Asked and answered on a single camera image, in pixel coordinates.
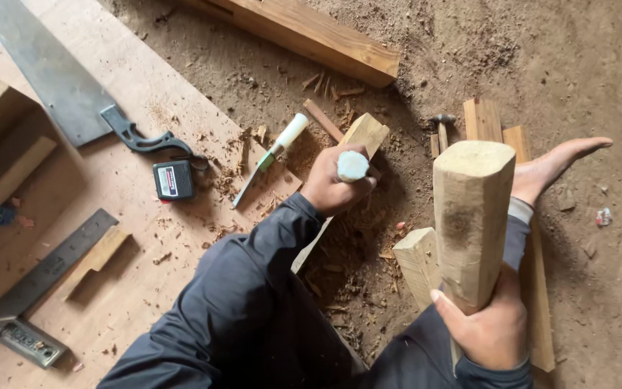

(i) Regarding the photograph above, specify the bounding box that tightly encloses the person's right hand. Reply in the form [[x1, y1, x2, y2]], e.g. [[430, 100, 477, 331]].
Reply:
[[430, 264, 530, 372]]

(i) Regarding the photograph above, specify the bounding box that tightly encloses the black-handled hand saw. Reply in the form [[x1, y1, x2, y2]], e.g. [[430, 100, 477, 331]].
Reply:
[[0, 0, 209, 163]]

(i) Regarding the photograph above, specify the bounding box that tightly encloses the plywood sheet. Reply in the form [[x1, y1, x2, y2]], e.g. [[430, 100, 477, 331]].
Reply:
[[0, 0, 303, 389]]

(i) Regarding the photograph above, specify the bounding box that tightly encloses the pale wooden block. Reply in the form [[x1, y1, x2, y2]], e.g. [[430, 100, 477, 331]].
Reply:
[[392, 227, 445, 313]]

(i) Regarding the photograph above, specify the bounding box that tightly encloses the person's left hand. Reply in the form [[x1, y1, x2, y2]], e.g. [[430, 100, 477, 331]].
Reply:
[[300, 143, 379, 218]]

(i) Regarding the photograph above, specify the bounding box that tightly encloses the thick wooden beam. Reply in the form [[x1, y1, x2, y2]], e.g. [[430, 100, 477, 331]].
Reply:
[[179, 0, 401, 89]]

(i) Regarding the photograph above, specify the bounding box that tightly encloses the notched wooden piece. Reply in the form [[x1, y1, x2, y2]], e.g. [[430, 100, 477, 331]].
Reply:
[[63, 226, 131, 302]]

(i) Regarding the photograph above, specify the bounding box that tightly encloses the long wooden plank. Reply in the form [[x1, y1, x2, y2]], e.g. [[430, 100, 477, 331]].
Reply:
[[502, 125, 556, 374]]

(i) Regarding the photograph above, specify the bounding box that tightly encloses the large wooden mallet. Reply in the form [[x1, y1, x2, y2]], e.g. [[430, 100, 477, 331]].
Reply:
[[432, 140, 517, 374]]

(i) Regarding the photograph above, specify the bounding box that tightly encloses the black tape measure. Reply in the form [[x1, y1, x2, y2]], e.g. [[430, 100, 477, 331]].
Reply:
[[152, 160, 195, 204]]

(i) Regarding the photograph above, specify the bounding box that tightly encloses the small wooden bar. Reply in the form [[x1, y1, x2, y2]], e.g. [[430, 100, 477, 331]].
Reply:
[[0, 135, 58, 208]]

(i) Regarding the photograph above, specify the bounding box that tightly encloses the white-handled chisel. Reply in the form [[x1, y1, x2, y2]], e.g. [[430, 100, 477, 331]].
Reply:
[[231, 112, 310, 209]]

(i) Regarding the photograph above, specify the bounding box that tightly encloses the thin reddish wood strip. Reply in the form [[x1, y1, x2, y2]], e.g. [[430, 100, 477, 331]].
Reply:
[[303, 99, 346, 144]]

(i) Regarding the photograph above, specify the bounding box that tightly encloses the person's right foot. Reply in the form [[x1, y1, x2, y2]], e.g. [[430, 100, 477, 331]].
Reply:
[[511, 137, 614, 207]]

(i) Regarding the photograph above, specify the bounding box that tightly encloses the short wooden plank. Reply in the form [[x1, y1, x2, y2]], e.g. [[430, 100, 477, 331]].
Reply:
[[463, 98, 504, 144]]

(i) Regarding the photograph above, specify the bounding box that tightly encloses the pale-handled chisel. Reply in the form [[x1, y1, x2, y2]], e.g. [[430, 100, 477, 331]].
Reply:
[[337, 151, 370, 183]]

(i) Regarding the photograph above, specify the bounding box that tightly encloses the metal try square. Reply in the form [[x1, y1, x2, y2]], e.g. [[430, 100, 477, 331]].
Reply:
[[0, 209, 120, 370]]

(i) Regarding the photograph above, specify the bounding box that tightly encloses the pale wooden workpiece plank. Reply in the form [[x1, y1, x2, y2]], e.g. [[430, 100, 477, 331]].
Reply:
[[291, 112, 391, 273]]

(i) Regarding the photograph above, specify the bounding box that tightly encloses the open wooden box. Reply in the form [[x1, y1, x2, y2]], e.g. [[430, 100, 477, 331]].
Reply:
[[0, 73, 87, 238]]

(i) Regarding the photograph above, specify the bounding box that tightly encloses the small hammer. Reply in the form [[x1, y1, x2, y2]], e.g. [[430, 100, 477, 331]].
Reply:
[[430, 113, 457, 155]]

